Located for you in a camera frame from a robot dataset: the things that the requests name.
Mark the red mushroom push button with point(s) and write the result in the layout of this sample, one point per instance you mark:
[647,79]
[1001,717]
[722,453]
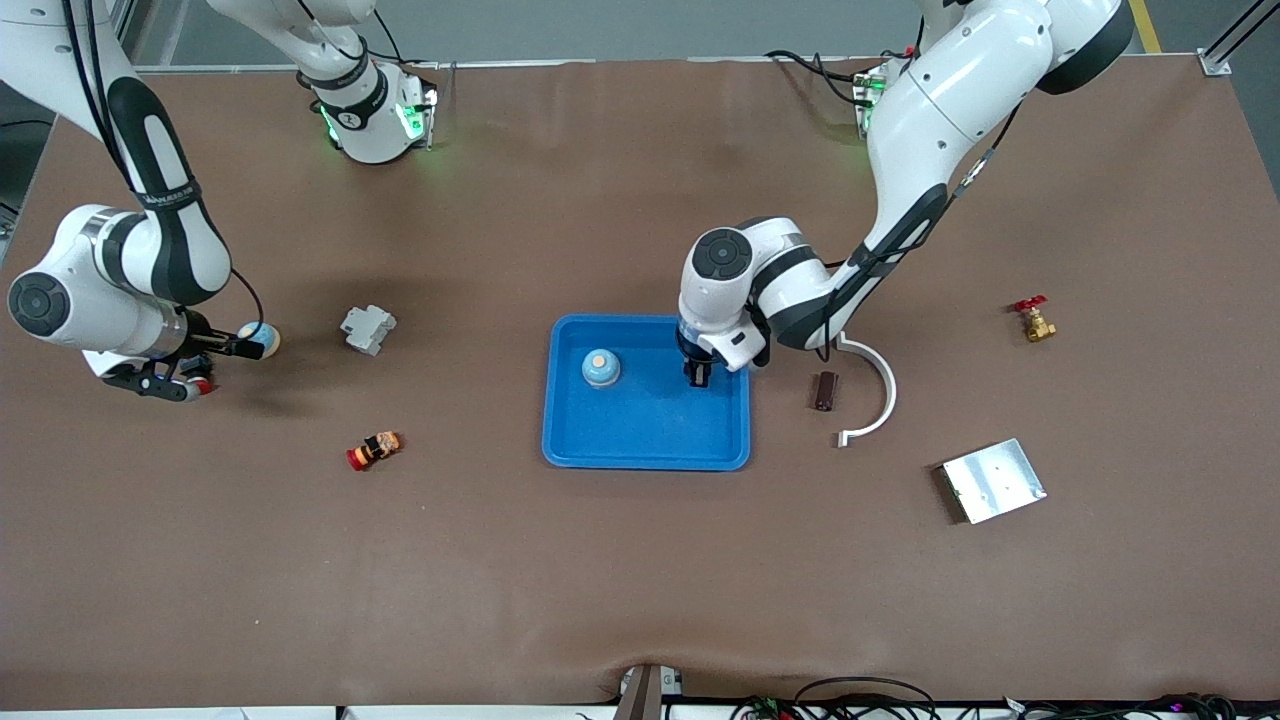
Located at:
[205,388]

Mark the white curved plastic bracket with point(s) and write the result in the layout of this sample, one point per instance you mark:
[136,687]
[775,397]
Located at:
[890,390]

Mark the brown electrolytic capacitor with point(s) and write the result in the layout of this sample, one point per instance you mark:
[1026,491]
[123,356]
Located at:
[826,391]

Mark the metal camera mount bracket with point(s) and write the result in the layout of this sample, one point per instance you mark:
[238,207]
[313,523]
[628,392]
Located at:
[645,695]

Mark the aluminium frame profile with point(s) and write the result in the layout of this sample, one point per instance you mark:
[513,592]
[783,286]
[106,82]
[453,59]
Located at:
[140,30]
[1215,62]

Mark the blue dome call bell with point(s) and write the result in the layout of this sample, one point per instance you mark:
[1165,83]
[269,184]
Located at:
[268,335]
[601,368]

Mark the white circuit breaker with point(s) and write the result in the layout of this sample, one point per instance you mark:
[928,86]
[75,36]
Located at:
[366,328]

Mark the blue plastic tray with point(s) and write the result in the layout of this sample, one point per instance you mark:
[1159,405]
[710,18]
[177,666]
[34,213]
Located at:
[640,430]

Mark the silver metal plate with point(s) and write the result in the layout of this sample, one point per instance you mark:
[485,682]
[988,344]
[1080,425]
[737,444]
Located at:
[995,480]

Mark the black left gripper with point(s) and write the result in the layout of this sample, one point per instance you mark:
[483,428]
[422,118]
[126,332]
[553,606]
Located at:
[693,359]

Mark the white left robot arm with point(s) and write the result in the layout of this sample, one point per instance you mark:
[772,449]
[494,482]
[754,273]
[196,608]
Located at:
[930,110]

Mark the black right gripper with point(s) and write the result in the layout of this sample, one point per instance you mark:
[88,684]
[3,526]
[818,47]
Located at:
[203,333]

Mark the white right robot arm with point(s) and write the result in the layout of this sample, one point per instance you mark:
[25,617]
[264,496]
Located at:
[100,270]

